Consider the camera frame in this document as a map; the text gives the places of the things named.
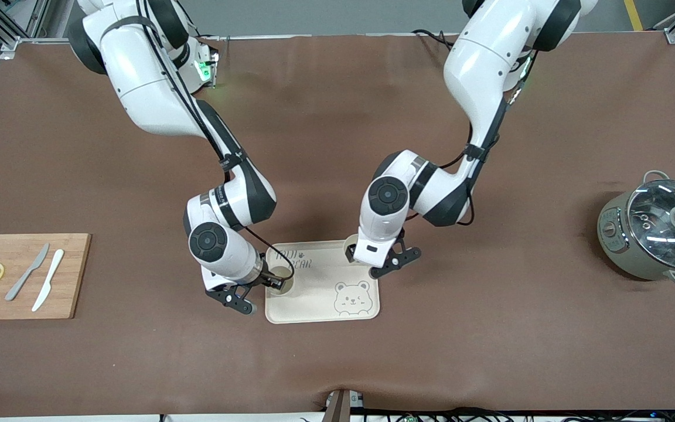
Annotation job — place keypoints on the grey metal camera post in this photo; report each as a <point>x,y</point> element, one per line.
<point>340,407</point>

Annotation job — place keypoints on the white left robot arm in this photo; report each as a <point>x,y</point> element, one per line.
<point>484,64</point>

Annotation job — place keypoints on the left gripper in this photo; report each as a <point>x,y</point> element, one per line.
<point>350,252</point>

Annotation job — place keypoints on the brown table cover sheet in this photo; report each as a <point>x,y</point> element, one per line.
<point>337,146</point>

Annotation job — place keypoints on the bamboo cutting board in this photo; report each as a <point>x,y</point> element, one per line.
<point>74,275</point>

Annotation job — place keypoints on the white plastic knife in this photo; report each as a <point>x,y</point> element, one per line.
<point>48,280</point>

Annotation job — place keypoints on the grey plastic knife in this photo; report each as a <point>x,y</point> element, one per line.
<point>28,271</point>

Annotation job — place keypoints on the pale green electric pot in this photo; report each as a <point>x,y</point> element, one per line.
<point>613,246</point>

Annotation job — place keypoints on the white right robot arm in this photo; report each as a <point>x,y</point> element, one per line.
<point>144,76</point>

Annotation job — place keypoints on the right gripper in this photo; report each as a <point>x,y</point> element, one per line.
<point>268,278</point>

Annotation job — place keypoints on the cream bear print tray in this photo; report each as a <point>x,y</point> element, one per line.
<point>326,305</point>

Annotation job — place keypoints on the white IKEA cup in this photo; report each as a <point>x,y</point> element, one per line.
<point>350,239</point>
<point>289,281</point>

